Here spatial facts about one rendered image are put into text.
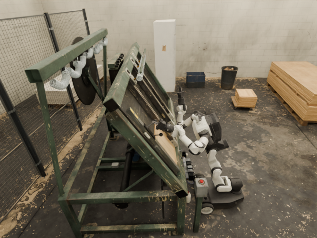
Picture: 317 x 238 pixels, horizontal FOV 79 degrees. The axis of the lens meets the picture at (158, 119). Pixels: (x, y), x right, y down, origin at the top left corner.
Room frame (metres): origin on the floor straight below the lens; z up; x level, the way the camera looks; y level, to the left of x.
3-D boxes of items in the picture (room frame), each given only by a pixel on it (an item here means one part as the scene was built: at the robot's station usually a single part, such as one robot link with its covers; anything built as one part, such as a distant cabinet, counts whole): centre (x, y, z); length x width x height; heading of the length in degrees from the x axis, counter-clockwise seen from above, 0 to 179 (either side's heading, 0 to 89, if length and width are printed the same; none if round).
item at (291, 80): (4.69, -3.94, 0.39); 2.46 x 1.05 x 0.78; 171
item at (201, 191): (1.35, -0.42, 0.84); 0.12 x 0.12 x 0.18; 0
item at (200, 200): (1.35, -0.42, 0.38); 0.06 x 0.06 x 0.75; 0
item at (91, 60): (2.30, 0.84, 1.85); 0.80 x 0.06 x 0.80; 0
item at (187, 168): (1.79, -0.36, 0.69); 0.50 x 0.14 x 0.24; 0
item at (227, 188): (1.84, -0.88, 0.28); 0.21 x 0.20 x 0.13; 89
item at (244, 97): (4.65, -2.30, 0.20); 0.61 x 0.53 x 0.40; 171
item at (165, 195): (2.40, 0.42, 0.41); 2.20 x 1.38 x 0.83; 0
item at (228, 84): (5.95, -2.32, 0.33); 0.52 x 0.51 x 0.65; 171
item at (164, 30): (6.08, -0.31, 1.03); 0.61 x 0.58 x 2.05; 171
